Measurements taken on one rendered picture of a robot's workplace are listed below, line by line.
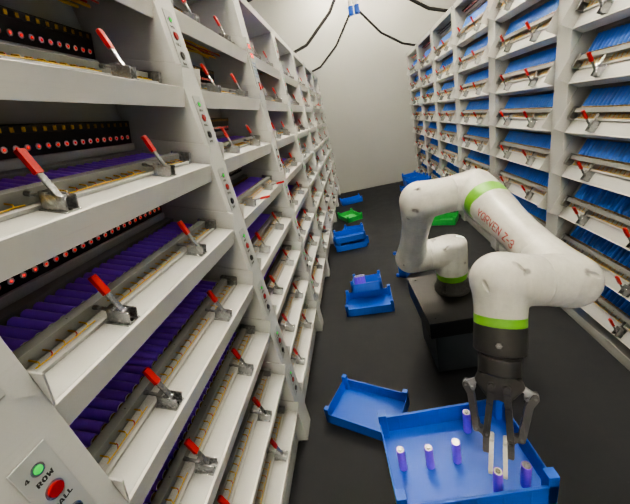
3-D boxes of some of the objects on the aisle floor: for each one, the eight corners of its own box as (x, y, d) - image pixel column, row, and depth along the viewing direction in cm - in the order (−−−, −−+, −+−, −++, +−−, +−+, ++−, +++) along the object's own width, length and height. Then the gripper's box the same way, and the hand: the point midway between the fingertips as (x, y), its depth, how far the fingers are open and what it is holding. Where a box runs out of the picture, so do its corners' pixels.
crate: (410, 403, 131) (407, 389, 128) (396, 446, 115) (393, 432, 112) (346, 386, 147) (343, 373, 144) (327, 422, 131) (323, 409, 128)
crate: (354, 284, 232) (352, 274, 231) (381, 280, 228) (379, 269, 228) (352, 293, 203) (350, 281, 202) (383, 289, 199) (381, 277, 198)
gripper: (543, 353, 60) (541, 474, 60) (461, 341, 67) (460, 448, 68) (547, 366, 53) (545, 501, 54) (456, 351, 61) (455, 469, 62)
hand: (498, 454), depth 61 cm, fingers closed, pressing on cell
